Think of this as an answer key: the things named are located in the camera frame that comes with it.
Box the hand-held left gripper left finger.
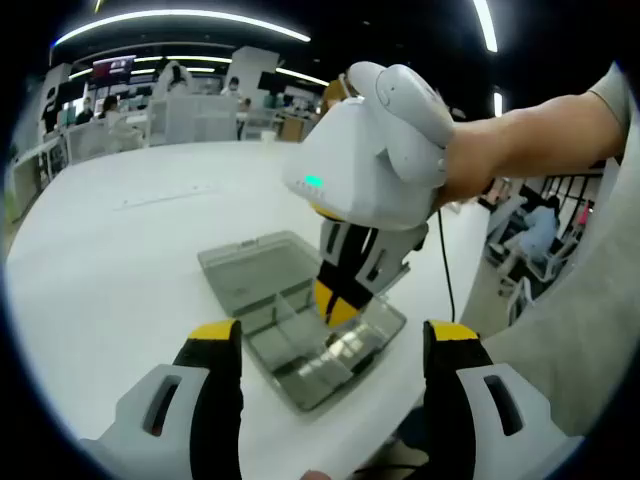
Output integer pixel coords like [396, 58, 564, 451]
[79, 318, 245, 480]

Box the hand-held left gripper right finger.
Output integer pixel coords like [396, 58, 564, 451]
[422, 319, 584, 480]

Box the transparent grey guide fixture box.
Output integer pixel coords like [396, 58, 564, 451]
[197, 229, 407, 414]

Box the person's right hand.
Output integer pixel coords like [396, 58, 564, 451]
[437, 118, 502, 209]

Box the person's grey shirt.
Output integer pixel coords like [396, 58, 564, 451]
[459, 62, 640, 436]

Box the white office chair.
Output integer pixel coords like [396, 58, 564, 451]
[497, 239, 581, 321]

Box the translucent white partition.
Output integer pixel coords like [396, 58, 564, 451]
[149, 94, 239, 146]

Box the white robot figure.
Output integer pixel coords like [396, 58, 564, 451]
[153, 59, 195, 99]

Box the red display screen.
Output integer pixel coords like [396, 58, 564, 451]
[92, 54, 137, 86]

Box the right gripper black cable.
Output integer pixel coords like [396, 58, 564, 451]
[437, 209, 457, 324]

